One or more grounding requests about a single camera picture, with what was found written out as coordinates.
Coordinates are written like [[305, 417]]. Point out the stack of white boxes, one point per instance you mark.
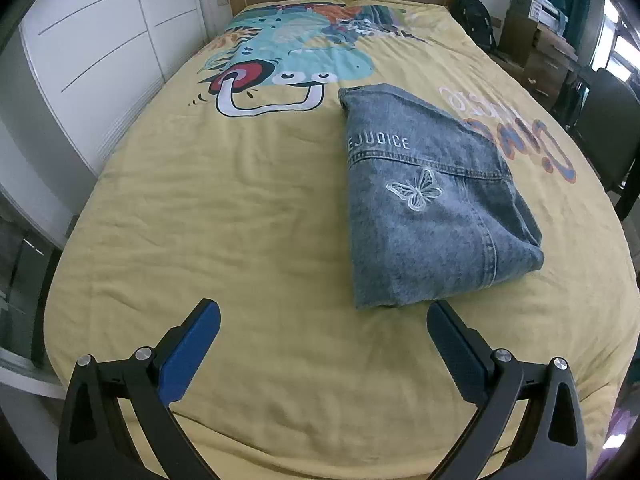
[[545, 7]]

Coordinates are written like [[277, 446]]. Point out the white wardrobe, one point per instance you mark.
[[100, 35]]

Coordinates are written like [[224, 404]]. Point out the window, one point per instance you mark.
[[620, 40]]

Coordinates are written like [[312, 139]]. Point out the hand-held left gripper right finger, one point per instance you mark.
[[457, 350]]

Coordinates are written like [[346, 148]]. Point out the dark green chair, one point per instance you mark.
[[607, 125]]

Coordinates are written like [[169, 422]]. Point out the blue denim jacket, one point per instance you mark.
[[430, 240]]

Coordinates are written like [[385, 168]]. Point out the brown cardboard box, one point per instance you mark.
[[517, 35]]

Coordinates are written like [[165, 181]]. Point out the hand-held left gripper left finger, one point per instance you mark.
[[192, 355]]

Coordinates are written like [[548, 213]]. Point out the yellow printed bed sheet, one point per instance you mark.
[[225, 235]]

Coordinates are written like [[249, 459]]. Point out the black backpack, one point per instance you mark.
[[472, 16]]

